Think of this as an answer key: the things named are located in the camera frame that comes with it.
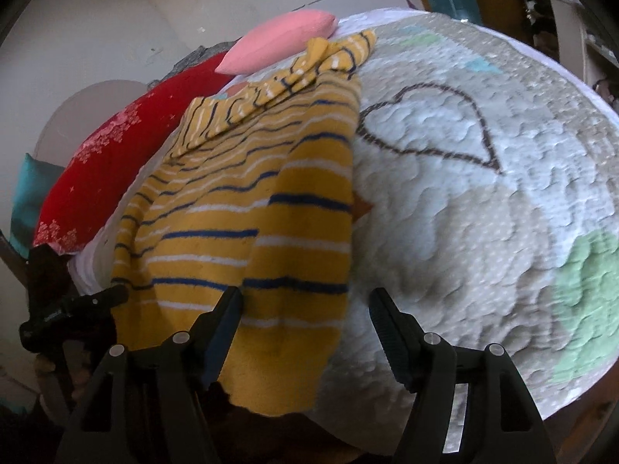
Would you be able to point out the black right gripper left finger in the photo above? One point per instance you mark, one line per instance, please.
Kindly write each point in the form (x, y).
(152, 405)

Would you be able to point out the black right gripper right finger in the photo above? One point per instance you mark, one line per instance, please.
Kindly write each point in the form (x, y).
(502, 423)

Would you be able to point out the yellow striped knit sweater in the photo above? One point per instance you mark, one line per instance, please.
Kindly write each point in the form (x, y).
(255, 192)

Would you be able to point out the left hand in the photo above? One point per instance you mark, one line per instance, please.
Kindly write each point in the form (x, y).
(63, 377)

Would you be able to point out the teal cushion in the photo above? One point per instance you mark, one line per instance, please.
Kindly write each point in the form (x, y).
(36, 178)

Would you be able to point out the red floral pillow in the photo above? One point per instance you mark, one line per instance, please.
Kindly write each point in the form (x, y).
(100, 172)

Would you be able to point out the white round headboard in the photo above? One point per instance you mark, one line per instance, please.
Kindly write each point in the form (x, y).
(80, 115)

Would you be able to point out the patterned quilted bedspread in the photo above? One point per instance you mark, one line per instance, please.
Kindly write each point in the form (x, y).
(486, 185)

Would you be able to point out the grey knit garment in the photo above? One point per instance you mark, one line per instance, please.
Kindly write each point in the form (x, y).
(196, 57)

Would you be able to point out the pink pillow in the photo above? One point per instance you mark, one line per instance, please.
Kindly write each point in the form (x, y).
(275, 40)

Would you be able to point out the white shelf unit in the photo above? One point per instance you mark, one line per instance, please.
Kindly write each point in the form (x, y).
(582, 52)

